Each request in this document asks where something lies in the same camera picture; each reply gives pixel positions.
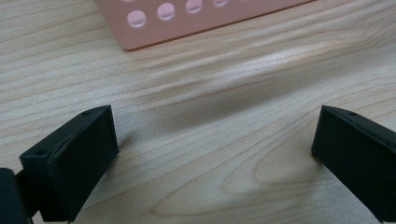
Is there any pink perforated plastic basket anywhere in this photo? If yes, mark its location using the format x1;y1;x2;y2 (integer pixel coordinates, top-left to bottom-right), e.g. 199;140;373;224
93;0;316;51

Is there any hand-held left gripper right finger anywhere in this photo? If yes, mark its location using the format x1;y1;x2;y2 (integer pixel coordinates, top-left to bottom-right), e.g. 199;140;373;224
311;105;396;224

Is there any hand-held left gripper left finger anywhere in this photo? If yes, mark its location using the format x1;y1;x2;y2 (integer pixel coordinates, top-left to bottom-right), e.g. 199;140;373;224
19;105;120;224

